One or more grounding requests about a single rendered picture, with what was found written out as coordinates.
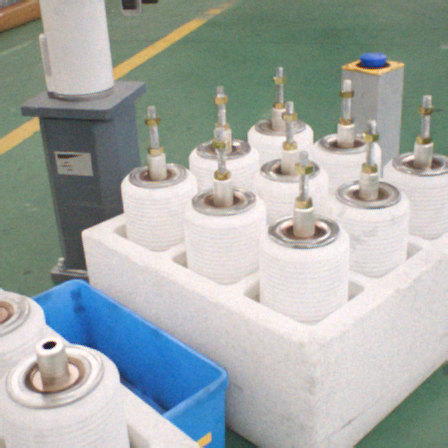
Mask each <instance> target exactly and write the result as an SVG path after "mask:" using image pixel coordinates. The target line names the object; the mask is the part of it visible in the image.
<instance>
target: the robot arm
mask: <svg viewBox="0 0 448 448"><path fill-rule="evenodd" d="M158 1H159V0H120V2H121V10H122V13H123V14H125V15H137V14H139V13H141V12H142V3H143V4H155V3H157V2H158ZM39 4H40V10H41V16H42V22H43V28H44V33H43V34H41V35H40V36H39V40H40V46H41V52H42V58H43V64H44V70H45V76H46V82H47V88H48V94H49V99H55V98H56V100H57V99H58V101H59V100H61V102H62V101H67V102H82V101H91V100H96V99H101V98H104V97H107V96H109V95H111V94H112V93H113V92H114V83H113V75H112V67H111V63H112V58H111V50H110V42H109V34H108V26H107V18H106V10H105V1H104V0H39Z"/></svg>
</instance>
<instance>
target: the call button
mask: <svg viewBox="0 0 448 448"><path fill-rule="evenodd" d="M386 61H387V57H386V56H385V55H384V54H382V53H365V54H362V55H361V56H360V62H362V65H363V66H365V67H381V66H384V62H386Z"/></svg>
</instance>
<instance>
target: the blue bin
mask: <svg viewBox="0 0 448 448"><path fill-rule="evenodd" d="M30 299H31V300H32V301H34V302H35V303H36V304H37V305H38V306H39V307H40V308H41V309H42V311H43V315H44V320H45V323H46V325H48V326H49V327H50V328H51V329H53V330H54V331H55V332H56V333H58V334H59V335H60V336H62V337H63V338H64V339H65V340H67V341H68V342H69V343H70V344H79V345H83V346H87V347H89V349H92V350H95V351H98V352H100V353H101V354H103V355H104V356H106V357H107V358H108V359H109V360H110V361H111V362H112V363H113V364H114V365H115V367H116V369H117V372H118V375H119V377H120V383H121V384H122V385H124V386H125V387H126V388H127V389H129V390H130V391H131V392H133V393H134V394H135V395H136V396H138V397H139V398H140V399H141V400H143V401H144V402H145V403H146V404H148V405H149V406H150V407H152V408H153V409H154V410H155V411H157V412H158V413H159V415H160V416H161V417H163V418H164V419H166V420H167V421H168V422H169V423H171V424H172V425H173V426H174V427H177V428H178V429H179V430H181V431H182V432H183V433H184V434H186V435H187V436H188V437H189V438H191V439H192V440H193V441H195V442H196V443H197V444H198V445H199V447H200V448H225V389H226V388H227V386H228V373H227V371H226V370H225V369H224V368H223V367H221V366H219V365H218V364H216V363H215V362H213V361H211V360H210V359H208V358H207V357H205V356H204V355H202V354H200V353H199V352H197V351H196V350H194V349H192V348H191V347H189V346H188V345H185V344H183V343H182V342H180V341H179V340H177V339H175V338H174V337H172V336H171V335H169V334H167V333H166V331H164V330H163V329H161V328H159V327H158V326H156V325H155V324H153V323H151V322H150V321H148V320H147V319H145V318H143V317H142V316H140V315H139V314H137V313H135V312H134V311H131V310H130V309H128V308H126V307H125V306H123V305H122V304H120V303H118V302H117V301H115V300H114V299H112V298H110V297H109V296H107V295H106V294H104V293H102V292H101V291H99V290H98V289H96V288H94V287H93V286H91V285H90V283H88V282H86V281H85V280H83V279H72V280H69V281H66V282H64V283H62V284H59V285H57V286H54V287H52V288H50V290H49V289H48V291H46V292H43V293H41V294H39V295H37V296H35V297H32V298H30Z"/></svg>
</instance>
